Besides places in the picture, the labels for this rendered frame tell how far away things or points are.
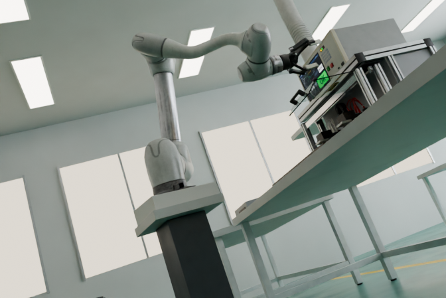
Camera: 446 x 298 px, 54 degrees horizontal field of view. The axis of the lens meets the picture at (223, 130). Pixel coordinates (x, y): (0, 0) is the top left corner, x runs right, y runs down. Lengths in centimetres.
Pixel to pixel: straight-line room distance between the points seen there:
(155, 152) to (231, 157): 508
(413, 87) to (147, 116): 602
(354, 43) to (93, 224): 503
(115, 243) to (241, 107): 297
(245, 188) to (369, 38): 491
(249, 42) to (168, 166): 65
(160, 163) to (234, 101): 555
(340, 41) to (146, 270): 490
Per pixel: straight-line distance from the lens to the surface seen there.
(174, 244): 186
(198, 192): 189
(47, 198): 669
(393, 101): 137
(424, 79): 127
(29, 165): 687
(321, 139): 232
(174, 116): 224
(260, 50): 194
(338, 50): 220
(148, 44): 220
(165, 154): 196
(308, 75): 246
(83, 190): 666
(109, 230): 652
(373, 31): 235
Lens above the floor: 42
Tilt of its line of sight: 17 degrees up
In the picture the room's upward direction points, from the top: 20 degrees counter-clockwise
